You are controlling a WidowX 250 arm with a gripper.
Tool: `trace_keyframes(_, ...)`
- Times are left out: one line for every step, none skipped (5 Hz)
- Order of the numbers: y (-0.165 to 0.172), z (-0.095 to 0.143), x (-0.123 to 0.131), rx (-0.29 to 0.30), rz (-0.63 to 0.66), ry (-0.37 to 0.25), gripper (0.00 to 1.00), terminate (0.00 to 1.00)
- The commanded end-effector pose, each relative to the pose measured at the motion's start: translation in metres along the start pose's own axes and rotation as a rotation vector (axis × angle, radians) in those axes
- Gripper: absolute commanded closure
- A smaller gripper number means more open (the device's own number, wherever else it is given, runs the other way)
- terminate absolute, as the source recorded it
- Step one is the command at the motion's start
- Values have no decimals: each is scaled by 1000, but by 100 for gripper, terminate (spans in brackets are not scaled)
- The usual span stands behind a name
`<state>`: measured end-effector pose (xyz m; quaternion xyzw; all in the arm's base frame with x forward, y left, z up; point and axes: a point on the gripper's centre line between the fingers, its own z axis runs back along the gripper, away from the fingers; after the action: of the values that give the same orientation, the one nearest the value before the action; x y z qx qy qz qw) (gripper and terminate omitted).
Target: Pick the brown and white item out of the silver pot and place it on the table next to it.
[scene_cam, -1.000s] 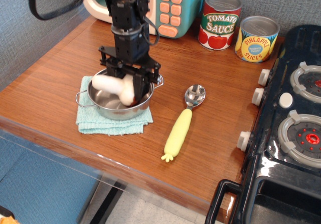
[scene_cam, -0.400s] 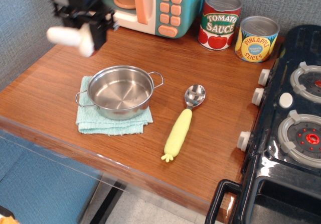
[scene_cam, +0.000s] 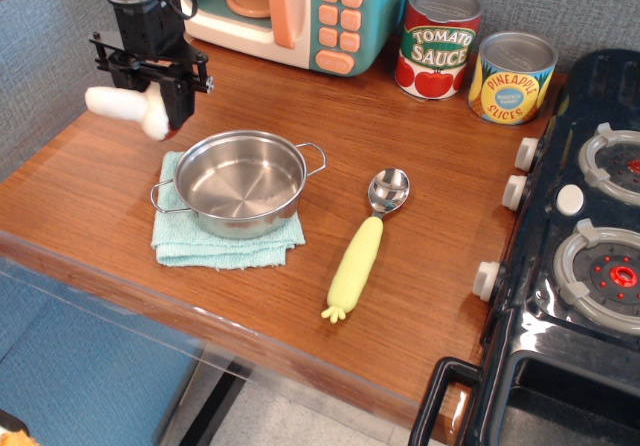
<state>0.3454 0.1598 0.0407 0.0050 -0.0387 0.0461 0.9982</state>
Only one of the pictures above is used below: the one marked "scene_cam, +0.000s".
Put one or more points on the pineapple slices can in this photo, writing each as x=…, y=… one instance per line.
x=513, y=72

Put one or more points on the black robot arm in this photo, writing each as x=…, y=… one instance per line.
x=155, y=71

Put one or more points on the tomato sauce can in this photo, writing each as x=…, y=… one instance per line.
x=436, y=44

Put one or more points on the black toy stove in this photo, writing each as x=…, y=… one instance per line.
x=560, y=362

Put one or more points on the plush white brown mushroom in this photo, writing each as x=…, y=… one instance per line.
x=146, y=108

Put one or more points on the stainless steel pot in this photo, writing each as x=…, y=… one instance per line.
x=241, y=184

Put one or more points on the orange object at corner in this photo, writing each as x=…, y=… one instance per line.
x=14, y=432

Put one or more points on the toy teal microwave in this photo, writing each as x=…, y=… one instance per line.
x=338, y=37

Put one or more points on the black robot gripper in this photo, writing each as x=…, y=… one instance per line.
x=149, y=46

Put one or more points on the light teal folded cloth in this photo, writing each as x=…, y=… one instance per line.
x=179, y=242

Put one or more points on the spoon with yellow handle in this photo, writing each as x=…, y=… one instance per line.
x=387, y=191

